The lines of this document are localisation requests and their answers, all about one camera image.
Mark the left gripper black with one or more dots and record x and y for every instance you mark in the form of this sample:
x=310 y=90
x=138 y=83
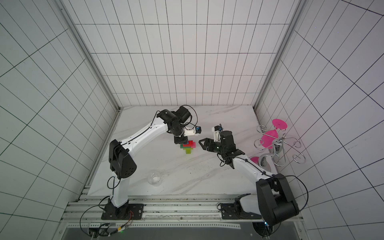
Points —
x=181 y=140

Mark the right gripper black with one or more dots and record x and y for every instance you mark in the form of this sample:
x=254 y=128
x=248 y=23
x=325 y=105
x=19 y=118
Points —
x=214 y=145

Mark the red lego brick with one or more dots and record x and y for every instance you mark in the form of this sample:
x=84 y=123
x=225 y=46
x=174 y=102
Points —
x=190 y=142

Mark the lime lego brick front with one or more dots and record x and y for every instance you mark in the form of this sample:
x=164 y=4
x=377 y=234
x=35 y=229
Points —
x=188 y=151

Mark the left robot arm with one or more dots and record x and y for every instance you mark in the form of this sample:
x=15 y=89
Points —
x=121 y=153

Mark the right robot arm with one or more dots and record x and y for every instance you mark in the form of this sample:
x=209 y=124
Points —
x=274 y=201

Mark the clear glass cup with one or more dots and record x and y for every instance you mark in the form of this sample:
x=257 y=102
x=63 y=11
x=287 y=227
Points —
x=155 y=178

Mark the pink wine glass lower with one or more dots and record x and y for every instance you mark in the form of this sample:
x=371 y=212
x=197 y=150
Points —
x=268 y=138

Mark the pink wine glass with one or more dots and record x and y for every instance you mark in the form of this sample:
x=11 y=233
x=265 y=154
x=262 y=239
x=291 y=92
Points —
x=268 y=138
x=279 y=124

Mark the chrome glass holder stand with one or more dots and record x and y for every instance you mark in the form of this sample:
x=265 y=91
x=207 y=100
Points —
x=278 y=154

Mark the pink wine glass upper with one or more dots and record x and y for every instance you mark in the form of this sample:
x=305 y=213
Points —
x=279 y=124

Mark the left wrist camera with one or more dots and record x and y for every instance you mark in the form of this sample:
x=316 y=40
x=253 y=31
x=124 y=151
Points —
x=192 y=131

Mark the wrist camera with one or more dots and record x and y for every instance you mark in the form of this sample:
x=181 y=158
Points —
x=216 y=131
x=192 y=131

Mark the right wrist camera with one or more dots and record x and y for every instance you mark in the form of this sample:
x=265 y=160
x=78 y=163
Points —
x=216 y=131

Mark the aluminium mounting rail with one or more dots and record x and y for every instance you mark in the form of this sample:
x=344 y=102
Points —
x=159 y=211

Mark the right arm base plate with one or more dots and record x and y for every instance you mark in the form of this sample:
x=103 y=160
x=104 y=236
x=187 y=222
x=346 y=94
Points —
x=235 y=212

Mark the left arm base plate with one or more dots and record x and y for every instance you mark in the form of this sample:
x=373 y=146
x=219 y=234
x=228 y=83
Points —
x=125 y=212

